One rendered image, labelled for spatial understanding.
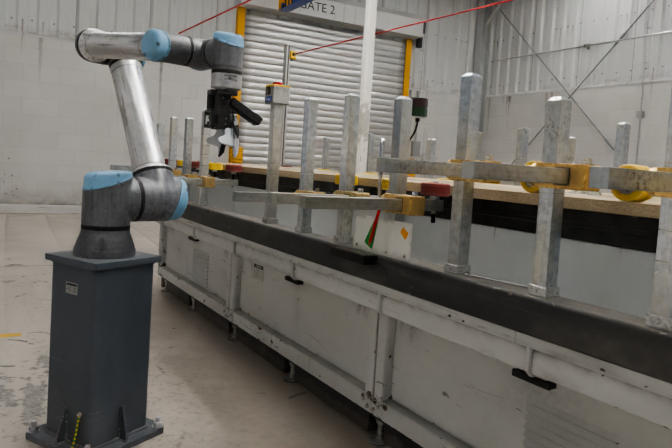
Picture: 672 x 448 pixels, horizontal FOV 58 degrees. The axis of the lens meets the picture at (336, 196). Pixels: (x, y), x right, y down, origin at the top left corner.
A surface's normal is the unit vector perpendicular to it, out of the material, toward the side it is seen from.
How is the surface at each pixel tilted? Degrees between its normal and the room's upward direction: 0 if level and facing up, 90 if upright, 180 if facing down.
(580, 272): 90
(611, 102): 90
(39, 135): 90
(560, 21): 90
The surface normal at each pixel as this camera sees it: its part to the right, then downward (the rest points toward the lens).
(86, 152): 0.48, 0.07
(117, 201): 0.70, 0.08
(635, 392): -0.84, -0.03
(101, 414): 0.85, 0.08
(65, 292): -0.52, 0.01
